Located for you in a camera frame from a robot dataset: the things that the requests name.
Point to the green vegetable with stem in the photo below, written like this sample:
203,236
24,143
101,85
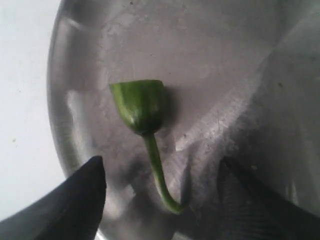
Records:
141,105

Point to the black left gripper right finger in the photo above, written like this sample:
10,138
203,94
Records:
252,211

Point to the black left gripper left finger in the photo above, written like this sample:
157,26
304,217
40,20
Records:
72,211

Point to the round steel plate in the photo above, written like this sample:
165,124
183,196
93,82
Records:
242,79

